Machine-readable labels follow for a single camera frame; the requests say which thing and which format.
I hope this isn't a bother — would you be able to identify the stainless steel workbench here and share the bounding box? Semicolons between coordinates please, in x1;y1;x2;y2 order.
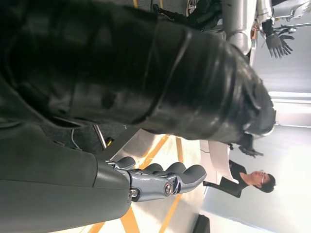
48;123;212;233

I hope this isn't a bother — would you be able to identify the white rounded panel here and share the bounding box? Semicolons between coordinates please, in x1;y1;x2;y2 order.
208;140;234;183

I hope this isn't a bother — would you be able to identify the person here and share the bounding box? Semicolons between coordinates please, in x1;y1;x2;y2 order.
203;160;277;199

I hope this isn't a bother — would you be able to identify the silver black humanoid robot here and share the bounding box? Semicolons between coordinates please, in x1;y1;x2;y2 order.
156;0;311;65

